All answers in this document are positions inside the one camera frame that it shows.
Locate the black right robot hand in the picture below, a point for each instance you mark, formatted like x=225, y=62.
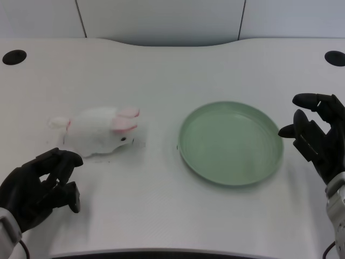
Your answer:
x=330, y=151

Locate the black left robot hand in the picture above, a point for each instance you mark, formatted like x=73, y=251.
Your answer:
x=25, y=189

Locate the white plush rabbit doll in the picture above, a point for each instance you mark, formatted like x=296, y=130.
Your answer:
x=91, y=132

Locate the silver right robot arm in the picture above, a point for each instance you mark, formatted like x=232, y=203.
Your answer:
x=337, y=205

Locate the green round plate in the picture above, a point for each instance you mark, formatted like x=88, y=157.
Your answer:
x=229, y=145

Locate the black round table grommet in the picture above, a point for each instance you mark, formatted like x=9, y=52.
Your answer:
x=335, y=58
x=14, y=57

